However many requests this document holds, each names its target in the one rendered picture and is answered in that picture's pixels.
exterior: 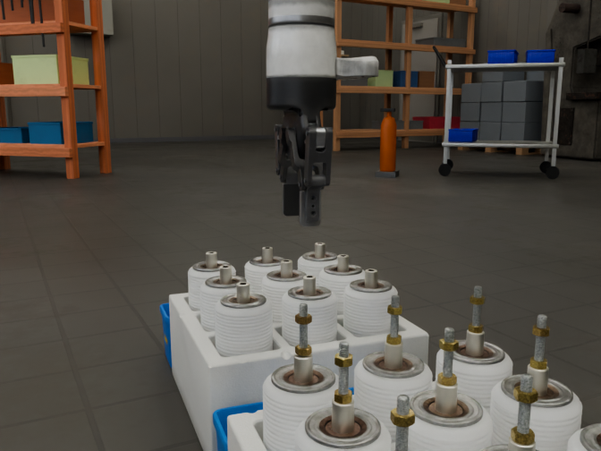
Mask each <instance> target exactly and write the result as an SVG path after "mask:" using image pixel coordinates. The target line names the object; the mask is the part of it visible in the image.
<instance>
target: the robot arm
mask: <svg viewBox="0 0 601 451"><path fill-rule="evenodd" d="M334 13H335V0H268V28H269V29H268V37H267V108H268V109H270V110H282V111H284V120H283V124H276V125H275V171H276V174H277V175H279V179H280V181H281V183H282V182H284V183H282V211H283V214H284V215H286V216H287V217H288V216H300V224H301V225H302V226H305V227H307V226H319V225H320V223H321V190H324V187H325V186H329V184H330V181H331V179H330V177H331V161H332V144H333V129H332V127H322V126H321V120H320V111H331V110H334V109H335V106H336V81H338V80H357V79H365V78H371V77H377V76H378V66H379V62H378V60H377V58H376V57H374V56H364V57H354V58H339V57H337V52H336V42H335V33H334ZM286 154H287V155H288V156H286ZM322 168H323V170H322ZM312 170H313V171H314V172H315V174H312Z"/></svg>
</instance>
